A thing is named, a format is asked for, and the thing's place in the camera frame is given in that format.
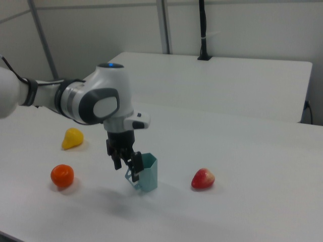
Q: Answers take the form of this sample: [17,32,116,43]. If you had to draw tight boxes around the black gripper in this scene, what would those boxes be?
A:
[105,130,143,184]

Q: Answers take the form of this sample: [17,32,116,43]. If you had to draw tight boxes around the yellow toy pear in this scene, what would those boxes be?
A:
[62,128,84,151]

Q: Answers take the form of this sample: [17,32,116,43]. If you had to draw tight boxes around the black pole with base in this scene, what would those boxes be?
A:
[197,0,213,62]

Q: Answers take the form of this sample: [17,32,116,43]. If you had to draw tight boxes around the black wall cable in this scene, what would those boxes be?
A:
[304,100,314,125]

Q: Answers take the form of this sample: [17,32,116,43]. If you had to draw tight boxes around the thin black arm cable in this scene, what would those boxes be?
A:
[0,54,86,88]

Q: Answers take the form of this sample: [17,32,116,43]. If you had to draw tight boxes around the grey partition post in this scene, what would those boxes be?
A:
[155,0,174,55]
[27,0,60,81]

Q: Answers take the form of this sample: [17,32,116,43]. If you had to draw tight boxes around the orange toy fruit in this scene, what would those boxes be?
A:
[50,164,75,188]

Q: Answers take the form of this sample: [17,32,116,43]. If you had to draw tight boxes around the red toy strawberry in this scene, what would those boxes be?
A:
[191,168,216,190]

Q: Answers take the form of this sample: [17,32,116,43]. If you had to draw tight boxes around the white table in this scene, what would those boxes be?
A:
[82,51,313,124]

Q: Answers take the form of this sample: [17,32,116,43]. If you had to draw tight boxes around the light blue hexagonal mug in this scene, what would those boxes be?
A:
[125,152,159,195]

